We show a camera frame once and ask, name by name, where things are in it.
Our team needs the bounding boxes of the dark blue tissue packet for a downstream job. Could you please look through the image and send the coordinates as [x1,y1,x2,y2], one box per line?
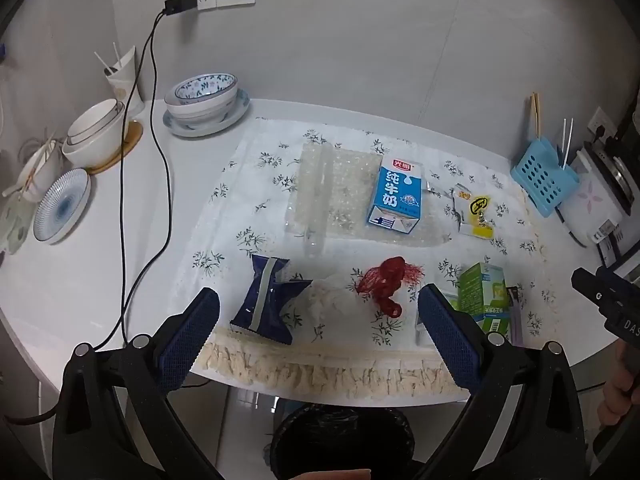
[229,254,313,346]

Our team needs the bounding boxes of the green white box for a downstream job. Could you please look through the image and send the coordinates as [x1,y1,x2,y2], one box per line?
[447,261,511,336]

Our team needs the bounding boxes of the light blue utensil holder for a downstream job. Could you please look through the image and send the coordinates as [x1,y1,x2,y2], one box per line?
[510,139,580,218]

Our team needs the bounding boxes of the blue white milk carton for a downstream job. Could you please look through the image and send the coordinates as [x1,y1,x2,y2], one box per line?
[366,155,423,235]

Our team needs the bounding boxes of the red mesh net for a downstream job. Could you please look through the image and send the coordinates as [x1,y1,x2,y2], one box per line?
[356,256,425,318]

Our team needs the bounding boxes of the floral tasselled tablecloth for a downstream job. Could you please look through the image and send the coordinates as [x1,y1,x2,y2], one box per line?
[167,117,558,401]

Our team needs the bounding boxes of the white bowl dark rim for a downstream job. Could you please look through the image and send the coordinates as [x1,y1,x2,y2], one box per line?
[61,130,124,168]
[66,99,126,145]

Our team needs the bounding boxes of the person's right hand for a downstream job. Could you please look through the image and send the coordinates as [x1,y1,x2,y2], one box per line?
[597,345,640,431]

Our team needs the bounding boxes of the white rice cooker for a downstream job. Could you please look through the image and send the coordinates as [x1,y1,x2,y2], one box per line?
[557,142,633,248]

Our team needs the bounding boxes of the blue floral bowl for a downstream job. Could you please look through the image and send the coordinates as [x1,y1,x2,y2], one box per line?
[174,73,238,107]

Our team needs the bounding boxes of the black trash bin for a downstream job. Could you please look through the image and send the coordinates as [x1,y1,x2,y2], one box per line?
[270,402,416,480]

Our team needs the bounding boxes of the blue striped plate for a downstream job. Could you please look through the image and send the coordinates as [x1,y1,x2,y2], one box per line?
[33,168,92,245]

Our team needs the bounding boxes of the yellow snack packet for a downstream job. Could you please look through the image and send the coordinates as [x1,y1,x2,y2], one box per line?
[452,183,496,239]

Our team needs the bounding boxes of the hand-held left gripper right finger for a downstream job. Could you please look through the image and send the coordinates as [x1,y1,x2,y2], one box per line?
[410,284,586,480]

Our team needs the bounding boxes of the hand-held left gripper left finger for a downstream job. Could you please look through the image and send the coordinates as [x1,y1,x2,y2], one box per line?
[52,287,226,480]

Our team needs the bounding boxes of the plain white bowl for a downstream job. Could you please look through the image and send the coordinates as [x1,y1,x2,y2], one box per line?
[165,86,239,124]

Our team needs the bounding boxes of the wall socket with plug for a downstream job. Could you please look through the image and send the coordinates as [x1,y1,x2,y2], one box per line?
[587,106,616,148]

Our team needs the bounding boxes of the black metal rack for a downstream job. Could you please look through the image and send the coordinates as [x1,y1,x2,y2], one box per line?
[597,110,640,271]

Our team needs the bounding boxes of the white paper cup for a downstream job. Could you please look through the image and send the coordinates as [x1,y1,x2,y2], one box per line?
[105,46,146,117]

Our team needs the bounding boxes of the stacked white blue bowls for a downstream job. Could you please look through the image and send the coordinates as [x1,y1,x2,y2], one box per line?
[162,89,251,138]

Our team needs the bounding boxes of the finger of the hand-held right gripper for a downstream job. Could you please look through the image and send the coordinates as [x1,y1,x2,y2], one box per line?
[595,265,640,296]
[571,267,621,311]

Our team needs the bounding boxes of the clear bubble wrap sheet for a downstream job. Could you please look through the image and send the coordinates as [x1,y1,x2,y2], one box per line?
[285,142,451,257]

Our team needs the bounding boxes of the black cable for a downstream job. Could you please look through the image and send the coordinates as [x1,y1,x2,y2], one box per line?
[92,7,173,353]

